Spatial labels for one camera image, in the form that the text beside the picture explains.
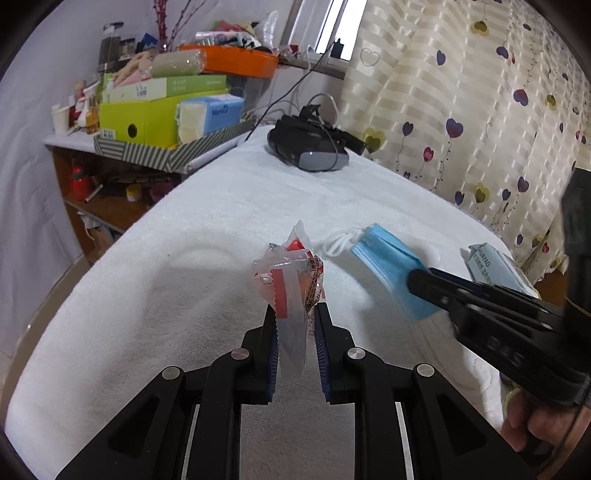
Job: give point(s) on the small yellow jar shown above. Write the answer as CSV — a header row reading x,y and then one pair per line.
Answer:
x,y
134,194

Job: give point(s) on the light blue wet wipes pack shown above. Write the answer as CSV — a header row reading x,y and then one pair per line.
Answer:
x,y
496,267

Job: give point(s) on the red decorative branches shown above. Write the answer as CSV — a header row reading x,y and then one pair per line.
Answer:
x,y
164,21

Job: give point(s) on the stack of blue face masks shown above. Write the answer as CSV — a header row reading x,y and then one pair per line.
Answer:
x,y
383,258

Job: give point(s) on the white paper cup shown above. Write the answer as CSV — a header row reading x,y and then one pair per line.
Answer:
x,y
60,121

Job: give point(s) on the clear plastic packet red print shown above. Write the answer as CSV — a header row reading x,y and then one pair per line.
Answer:
x,y
288,286

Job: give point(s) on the orange tray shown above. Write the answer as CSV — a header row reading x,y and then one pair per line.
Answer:
x,y
235,62

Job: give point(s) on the beige plush toy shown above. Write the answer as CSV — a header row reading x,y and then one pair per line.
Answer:
x,y
131,69

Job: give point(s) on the beige fabric roll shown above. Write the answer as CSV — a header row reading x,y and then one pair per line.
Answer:
x,y
178,63

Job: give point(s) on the window frame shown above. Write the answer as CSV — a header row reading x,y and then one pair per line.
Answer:
x,y
339,23

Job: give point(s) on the striped cardboard tray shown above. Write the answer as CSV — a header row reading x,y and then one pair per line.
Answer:
x,y
147,154

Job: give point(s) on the blue tissue pack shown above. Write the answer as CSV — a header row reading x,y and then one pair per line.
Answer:
x,y
217,113

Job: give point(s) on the lime green cardboard box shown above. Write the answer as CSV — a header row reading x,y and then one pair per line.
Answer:
x,y
152,122

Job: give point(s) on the person's right hand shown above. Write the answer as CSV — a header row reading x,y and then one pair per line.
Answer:
x,y
545,424

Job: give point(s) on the heart print curtain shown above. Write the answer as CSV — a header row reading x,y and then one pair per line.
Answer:
x,y
461,92

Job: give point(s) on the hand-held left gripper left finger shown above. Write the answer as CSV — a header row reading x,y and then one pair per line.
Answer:
x,y
272,364

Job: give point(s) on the red toy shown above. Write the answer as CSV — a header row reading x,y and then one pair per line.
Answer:
x,y
81,182

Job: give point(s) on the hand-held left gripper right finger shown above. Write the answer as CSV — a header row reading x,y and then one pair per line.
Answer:
x,y
322,360

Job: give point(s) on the flat green box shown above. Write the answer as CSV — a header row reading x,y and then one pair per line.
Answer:
x,y
175,87

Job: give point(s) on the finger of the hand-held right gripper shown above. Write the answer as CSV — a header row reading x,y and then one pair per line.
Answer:
x,y
455,279
434,290

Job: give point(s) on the dark glass jar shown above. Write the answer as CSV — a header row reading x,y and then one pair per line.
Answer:
x,y
111,48

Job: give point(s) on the black VR headset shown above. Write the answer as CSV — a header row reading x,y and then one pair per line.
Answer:
x,y
309,147

